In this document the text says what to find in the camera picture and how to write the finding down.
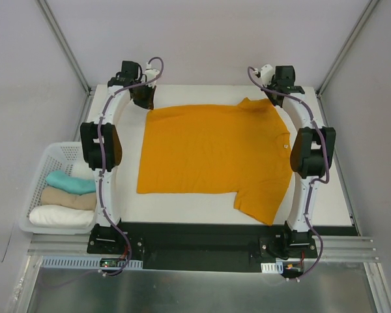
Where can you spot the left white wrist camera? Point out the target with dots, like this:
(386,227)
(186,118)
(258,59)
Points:
(150,75)

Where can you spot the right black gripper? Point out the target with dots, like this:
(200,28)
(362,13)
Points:
(277,96)

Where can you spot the beige rolled t shirt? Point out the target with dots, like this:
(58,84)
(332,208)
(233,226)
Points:
(55,196)

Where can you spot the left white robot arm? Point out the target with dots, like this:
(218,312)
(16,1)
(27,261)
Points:
(101,146)

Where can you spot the white cable duct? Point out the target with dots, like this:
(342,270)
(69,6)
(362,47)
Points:
(71,262)
(272,268)

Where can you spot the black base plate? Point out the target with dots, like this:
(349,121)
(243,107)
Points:
(200,247)

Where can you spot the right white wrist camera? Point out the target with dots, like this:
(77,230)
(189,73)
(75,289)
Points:
(265,74)

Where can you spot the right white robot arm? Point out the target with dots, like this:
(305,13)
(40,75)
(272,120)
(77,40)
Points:
(310,158)

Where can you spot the right white cable duct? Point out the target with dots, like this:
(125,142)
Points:
(272,268)

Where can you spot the aluminium frame post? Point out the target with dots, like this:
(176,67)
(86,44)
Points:
(46,11)
(355,32)

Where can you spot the teal rolled t shirt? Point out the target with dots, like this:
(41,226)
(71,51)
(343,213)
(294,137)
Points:
(69,184)

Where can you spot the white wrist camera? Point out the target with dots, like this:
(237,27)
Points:
(150,75)
(265,74)

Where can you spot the right aluminium frame post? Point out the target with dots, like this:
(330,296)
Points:
(355,32)

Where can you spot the left aluminium frame post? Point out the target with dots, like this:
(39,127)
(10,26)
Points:
(46,11)

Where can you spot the orange t shirt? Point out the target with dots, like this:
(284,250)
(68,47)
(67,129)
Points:
(216,149)

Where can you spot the left white cable duct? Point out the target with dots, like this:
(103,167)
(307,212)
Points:
(71,262)

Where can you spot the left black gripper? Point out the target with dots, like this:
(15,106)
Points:
(143,94)

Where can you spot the white rolled t shirt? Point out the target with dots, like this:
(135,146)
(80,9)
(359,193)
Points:
(56,216)

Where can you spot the white plastic basket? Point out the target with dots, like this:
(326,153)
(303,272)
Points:
(57,156)

